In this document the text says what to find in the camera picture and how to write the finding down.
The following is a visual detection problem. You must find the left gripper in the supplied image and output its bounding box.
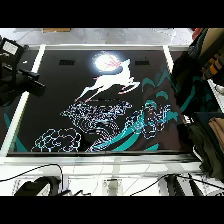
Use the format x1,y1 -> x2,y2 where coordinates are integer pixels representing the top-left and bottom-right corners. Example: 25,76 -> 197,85
17,68 -> 47,98

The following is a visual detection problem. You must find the heap of clothes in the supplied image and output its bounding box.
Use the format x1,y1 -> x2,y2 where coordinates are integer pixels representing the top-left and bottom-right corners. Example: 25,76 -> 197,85
187,27 -> 224,88

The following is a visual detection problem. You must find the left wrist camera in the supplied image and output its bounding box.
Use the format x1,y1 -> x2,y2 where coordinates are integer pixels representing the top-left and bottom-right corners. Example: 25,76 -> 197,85
0,36 -> 25,78

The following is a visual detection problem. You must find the black cable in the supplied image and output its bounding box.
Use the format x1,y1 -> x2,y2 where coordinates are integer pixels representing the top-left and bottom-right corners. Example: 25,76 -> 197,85
0,162 -> 66,194
129,173 -> 224,197

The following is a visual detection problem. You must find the silver frame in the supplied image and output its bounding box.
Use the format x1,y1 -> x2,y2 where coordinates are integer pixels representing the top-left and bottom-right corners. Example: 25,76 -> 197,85
0,43 -> 224,197

